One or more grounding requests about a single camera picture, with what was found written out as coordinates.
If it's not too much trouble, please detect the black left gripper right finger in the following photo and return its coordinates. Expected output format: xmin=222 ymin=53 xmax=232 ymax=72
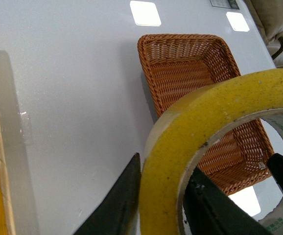
xmin=183 ymin=167 xmax=272 ymax=235

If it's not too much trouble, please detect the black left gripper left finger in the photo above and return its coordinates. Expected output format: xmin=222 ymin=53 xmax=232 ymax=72
xmin=75 ymin=153 xmax=141 ymax=235

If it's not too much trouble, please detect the clear packing tape roll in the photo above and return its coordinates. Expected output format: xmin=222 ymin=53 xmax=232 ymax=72
xmin=139 ymin=69 xmax=283 ymax=235

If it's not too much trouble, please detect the brown wicker basket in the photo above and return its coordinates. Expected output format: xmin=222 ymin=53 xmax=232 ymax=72
xmin=138 ymin=34 xmax=274 ymax=195

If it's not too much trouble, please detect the brown sofa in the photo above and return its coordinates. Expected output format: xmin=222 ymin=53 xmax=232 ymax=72
xmin=245 ymin=0 xmax=283 ymax=67

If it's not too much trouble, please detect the table label sticker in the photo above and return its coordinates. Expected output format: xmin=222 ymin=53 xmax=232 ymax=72
xmin=210 ymin=0 xmax=239 ymax=10

